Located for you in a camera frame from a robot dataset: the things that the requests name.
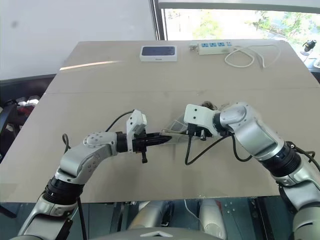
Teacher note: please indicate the white device with blue screen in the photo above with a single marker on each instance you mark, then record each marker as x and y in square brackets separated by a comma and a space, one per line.
[159, 53]

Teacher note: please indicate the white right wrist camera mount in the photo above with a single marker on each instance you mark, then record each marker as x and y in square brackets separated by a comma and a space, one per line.
[198, 115]

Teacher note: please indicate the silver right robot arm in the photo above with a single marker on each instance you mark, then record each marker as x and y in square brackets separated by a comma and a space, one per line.
[260, 135]

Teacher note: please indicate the white power strip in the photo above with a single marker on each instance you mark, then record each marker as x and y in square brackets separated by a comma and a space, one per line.
[212, 47]

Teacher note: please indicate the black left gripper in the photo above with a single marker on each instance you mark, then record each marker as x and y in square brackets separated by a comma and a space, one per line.
[140, 145]

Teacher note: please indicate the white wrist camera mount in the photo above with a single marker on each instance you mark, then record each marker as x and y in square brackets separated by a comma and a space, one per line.
[136, 120]
[198, 115]

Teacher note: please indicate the black window frame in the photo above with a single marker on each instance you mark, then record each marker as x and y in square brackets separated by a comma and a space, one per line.
[160, 20]

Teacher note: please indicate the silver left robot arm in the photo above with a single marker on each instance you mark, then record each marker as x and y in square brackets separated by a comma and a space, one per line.
[75, 162]

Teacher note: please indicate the red and white clutter pile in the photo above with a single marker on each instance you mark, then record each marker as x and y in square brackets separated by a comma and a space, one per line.
[28, 101]

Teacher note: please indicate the silver robot torso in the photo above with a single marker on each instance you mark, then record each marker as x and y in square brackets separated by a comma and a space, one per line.
[160, 235]

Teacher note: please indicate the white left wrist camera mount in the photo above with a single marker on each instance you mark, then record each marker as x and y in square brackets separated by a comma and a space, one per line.
[136, 120]

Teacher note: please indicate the small black device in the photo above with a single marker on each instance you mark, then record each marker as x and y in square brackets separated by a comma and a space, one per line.
[310, 45]

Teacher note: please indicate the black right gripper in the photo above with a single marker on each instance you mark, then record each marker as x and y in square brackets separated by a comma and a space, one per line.
[200, 132]

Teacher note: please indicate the black chair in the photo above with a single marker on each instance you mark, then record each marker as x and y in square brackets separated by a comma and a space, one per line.
[6, 120]

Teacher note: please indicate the silver robot thigh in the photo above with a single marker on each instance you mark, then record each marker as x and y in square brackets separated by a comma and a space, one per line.
[150, 215]
[212, 217]

